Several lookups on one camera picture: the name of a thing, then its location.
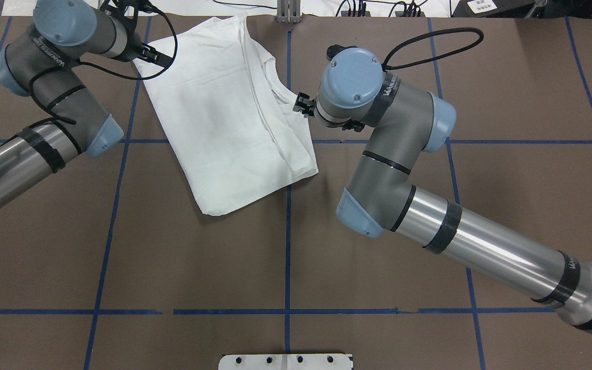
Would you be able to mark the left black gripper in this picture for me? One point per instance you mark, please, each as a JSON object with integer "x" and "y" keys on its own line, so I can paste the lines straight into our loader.
{"x": 148, "y": 52}

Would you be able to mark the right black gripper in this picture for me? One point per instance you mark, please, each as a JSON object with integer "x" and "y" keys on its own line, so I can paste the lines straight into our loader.
{"x": 303, "y": 104}

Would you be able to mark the white long-sleeve printed t-shirt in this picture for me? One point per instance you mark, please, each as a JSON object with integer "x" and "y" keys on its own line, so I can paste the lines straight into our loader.
{"x": 227, "y": 116}

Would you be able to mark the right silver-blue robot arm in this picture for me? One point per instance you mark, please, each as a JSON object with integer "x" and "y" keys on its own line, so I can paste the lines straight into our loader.
{"x": 407, "y": 121}

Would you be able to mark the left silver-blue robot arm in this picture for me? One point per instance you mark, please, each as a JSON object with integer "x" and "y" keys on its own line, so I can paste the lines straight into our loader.
{"x": 39, "y": 65}

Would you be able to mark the black box with white label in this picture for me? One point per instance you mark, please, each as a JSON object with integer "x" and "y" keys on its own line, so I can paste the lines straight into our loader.
{"x": 492, "y": 9}

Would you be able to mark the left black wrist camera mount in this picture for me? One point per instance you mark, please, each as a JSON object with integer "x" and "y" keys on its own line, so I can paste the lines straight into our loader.
{"x": 128, "y": 9}

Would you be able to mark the aluminium frame post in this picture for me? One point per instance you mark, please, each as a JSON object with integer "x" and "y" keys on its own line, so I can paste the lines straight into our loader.
{"x": 288, "y": 11}

